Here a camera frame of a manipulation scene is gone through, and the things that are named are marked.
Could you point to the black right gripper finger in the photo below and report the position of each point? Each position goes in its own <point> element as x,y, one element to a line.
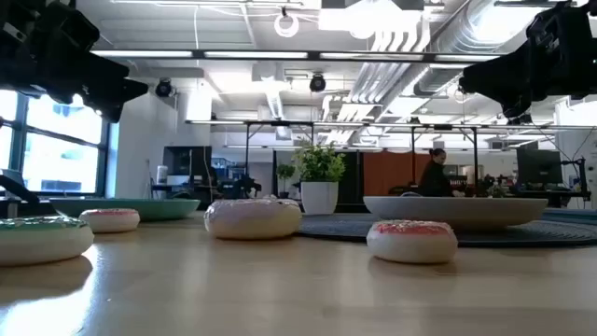
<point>518,107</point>
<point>499,77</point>

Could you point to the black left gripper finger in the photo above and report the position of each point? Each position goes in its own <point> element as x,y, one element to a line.
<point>126,88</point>
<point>112,109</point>

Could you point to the lilac frosted donut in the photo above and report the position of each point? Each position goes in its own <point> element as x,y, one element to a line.
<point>253,219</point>

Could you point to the black computer monitor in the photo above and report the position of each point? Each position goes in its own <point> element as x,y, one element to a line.
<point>538,167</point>

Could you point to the window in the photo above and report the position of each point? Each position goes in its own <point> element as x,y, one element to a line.
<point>60,149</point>

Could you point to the dark cabinet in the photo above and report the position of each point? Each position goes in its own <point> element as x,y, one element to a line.
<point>186,163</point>

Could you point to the teal plate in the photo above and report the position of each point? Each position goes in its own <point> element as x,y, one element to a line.
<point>158,208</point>

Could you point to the person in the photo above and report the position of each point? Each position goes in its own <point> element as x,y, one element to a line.
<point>434,179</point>

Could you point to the pink frosted donut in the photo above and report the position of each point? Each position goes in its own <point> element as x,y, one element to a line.
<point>109,221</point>
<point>412,242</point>

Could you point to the grey plate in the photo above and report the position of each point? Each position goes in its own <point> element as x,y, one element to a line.
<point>466,212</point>

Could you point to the black angled stand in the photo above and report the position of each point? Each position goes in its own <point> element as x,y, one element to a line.
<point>16,186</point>

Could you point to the overhead light bar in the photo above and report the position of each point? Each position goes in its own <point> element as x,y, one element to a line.
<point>256,55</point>

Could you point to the green sprinkled white donut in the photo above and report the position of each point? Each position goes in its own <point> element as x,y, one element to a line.
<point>39,242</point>

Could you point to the small potted plant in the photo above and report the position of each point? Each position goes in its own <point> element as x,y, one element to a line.
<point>285,179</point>

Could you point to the large plant in white pot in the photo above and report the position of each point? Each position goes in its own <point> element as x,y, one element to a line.
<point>320,186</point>

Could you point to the dark round woven placemat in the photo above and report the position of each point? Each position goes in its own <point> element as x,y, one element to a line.
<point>336,228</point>

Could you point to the black ceiling camera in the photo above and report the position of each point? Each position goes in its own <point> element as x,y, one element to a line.
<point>317,83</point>
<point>163,88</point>

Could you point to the black metal frame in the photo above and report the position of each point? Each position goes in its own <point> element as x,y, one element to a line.
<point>475,154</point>
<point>247,149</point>

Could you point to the orange partition wall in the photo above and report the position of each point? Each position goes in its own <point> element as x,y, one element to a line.
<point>389,172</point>

